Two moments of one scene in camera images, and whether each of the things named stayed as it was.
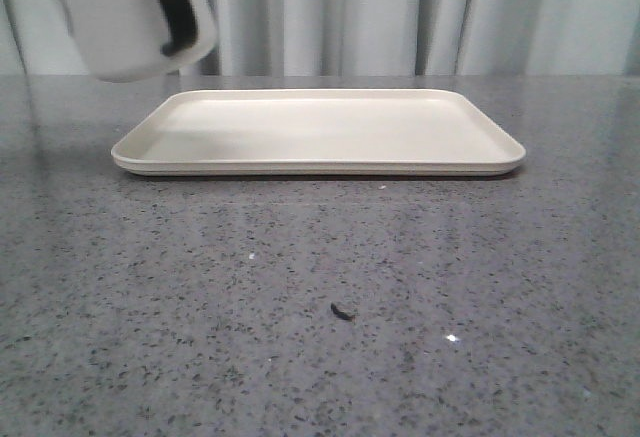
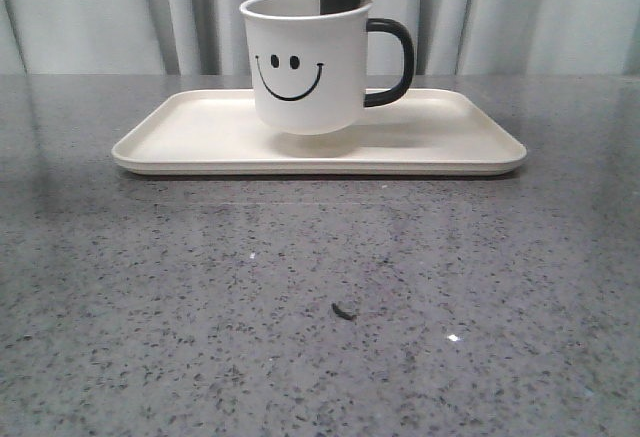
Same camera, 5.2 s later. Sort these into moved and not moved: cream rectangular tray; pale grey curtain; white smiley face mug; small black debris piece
Moved: white smiley face mug
Not moved: small black debris piece; pale grey curtain; cream rectangular tray
